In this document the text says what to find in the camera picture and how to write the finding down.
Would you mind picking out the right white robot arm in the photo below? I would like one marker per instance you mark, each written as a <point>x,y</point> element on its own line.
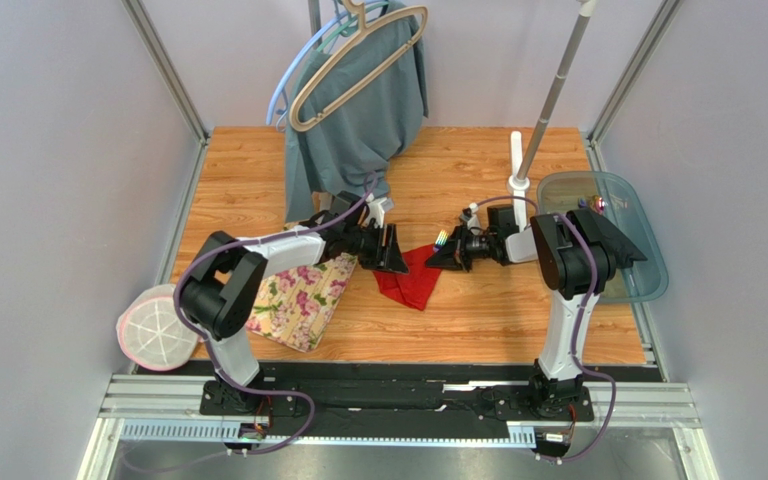
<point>578,252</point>

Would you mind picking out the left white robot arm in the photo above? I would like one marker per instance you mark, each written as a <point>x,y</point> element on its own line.
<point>215,295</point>

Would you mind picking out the white garment rack stand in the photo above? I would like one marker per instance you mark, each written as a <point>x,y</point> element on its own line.
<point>522,157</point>

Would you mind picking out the red paper napkin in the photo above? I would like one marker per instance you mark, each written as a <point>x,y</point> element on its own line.
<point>415,288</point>

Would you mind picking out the iridescent rainbow fork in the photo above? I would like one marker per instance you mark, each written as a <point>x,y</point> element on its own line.
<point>441,240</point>

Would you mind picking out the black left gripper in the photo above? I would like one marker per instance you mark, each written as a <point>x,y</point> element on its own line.
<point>388,255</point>

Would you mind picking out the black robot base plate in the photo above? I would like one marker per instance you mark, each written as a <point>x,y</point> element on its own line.
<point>391,400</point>

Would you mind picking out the grey-green hanging shirt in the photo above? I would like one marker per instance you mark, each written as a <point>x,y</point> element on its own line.
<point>362,138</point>

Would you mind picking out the light blue clothes hanger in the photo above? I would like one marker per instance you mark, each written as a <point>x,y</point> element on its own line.
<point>284,110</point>

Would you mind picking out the aluminium frame rail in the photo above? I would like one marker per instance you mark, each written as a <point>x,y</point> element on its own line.
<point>166,408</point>

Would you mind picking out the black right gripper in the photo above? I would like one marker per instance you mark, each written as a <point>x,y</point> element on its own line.
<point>462,247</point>

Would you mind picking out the floral melamine tray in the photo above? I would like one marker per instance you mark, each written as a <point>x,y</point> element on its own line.
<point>293,308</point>

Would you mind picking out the transparent grey plastic tray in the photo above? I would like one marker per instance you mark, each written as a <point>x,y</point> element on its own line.
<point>564,191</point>

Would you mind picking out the beige clothes hanger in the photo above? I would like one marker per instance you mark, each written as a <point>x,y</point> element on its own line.
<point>399,34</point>

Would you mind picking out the small iridescent object in tray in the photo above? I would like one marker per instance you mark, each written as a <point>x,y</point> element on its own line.
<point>597,204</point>

